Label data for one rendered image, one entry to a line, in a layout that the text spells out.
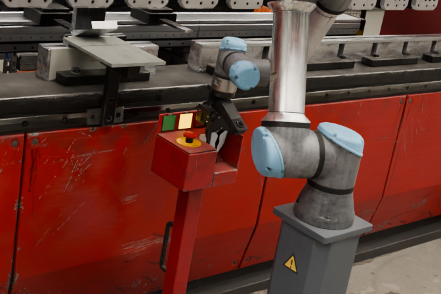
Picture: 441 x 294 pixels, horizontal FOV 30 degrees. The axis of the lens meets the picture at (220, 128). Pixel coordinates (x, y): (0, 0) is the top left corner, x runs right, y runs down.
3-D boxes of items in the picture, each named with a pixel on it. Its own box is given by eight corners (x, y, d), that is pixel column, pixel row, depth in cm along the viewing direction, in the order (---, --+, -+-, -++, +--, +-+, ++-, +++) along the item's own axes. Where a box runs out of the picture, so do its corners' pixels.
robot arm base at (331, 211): (365, 223, 203) (375, 187, 200) (325, 234, 193) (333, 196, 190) (321, 199, 214) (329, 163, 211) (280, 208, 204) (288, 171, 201)
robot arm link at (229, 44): (226, 43, 226) (218, 33, 234) (218, 80, 231) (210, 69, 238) (252, 46, 229) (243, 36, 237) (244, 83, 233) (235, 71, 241)
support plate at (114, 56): (111, 67, 219) (111, 63, 219) (62, 41, 237) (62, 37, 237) (165, 65, 231) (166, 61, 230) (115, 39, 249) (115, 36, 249)
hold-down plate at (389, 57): (371, 67, 323) (372, 60, 322) (360, 63, 327) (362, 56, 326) (417, 63, 342) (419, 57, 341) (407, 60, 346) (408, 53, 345)
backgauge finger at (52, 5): (63, 38, 242) (65, 21, 240) (22, 16, 260) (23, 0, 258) (98, 37, 250) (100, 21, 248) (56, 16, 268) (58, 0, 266)
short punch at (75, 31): (73, 37, 240) (77, 4, 237) (70, 35, 242) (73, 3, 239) (102, 36, 247) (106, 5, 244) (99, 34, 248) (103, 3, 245)
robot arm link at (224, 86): (244, 80, 236) (223, 81, 231) (241, 94, 238) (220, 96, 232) (228, 70, 241) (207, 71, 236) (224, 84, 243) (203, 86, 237)
